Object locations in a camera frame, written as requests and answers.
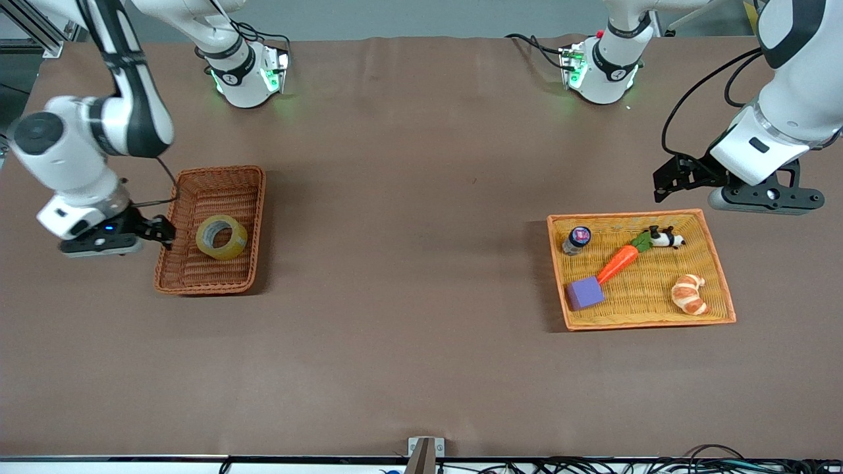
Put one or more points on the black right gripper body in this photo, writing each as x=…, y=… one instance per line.
x=142, y=225

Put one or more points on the yellowish clear tape roll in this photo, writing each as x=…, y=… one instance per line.
x=232, y=250

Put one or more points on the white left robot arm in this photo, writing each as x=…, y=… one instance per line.
x=790, y=112

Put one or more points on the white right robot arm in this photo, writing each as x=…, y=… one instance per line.
x=72, y=151

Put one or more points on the deep brown wicker basket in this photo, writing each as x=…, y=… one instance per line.
x=217, y=276

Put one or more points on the flat orange wicker basket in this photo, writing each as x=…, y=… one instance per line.
x=649, y=309

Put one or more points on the black white panda toy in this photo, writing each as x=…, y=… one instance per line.
x=666, y=237

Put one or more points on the orange toy carrot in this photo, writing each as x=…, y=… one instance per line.
x=619, y=260

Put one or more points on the toy croissant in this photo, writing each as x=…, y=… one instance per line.
x=689, y=295

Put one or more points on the small bottle blue cap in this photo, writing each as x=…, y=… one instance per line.
x=577, y=240

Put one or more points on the purple foam cube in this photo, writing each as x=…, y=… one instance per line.
x=585, y=293

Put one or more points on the aluminium frame profile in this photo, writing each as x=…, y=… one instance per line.
x=36, y=29

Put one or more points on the metal table edge bracket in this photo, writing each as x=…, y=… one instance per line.
x=425, y=450

